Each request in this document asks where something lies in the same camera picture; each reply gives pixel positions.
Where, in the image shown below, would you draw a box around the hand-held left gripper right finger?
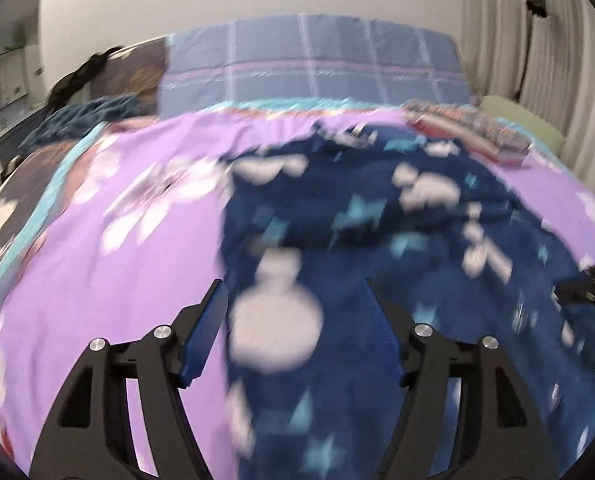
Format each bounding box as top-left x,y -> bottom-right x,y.
365,276 -> 562,480

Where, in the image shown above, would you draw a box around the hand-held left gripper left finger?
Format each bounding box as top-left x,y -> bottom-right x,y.
28,279 -> 229,480

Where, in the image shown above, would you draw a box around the navy fleece garment white spots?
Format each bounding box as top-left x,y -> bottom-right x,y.
220,120 -> 595,480

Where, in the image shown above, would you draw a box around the stack of folded floral clothes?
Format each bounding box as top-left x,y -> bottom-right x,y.
402,100 -> 534,167

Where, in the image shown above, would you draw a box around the purple floral bed sheet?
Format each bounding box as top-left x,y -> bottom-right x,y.
0,95 -> 595,480

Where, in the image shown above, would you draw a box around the green pillow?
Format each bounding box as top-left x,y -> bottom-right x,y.
479,94 -> 566,152

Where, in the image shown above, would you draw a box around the beige pleated curtain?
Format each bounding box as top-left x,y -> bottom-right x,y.
460,0 -> 595,211

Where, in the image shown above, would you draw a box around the dark blue knitted cloth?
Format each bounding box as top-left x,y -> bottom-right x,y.
20,94 -> 152,155

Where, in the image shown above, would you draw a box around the brown printed blanket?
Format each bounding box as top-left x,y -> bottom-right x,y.
0,37 -> 172,273

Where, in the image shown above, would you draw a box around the black floor lamp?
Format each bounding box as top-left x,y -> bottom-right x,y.
514,0 -> 549,103

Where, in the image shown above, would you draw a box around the black cloth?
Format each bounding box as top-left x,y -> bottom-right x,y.
45,46 -> 124,111

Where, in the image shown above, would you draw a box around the blue plaid headboard cover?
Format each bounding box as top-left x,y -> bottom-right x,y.
158,16 -> 473,116

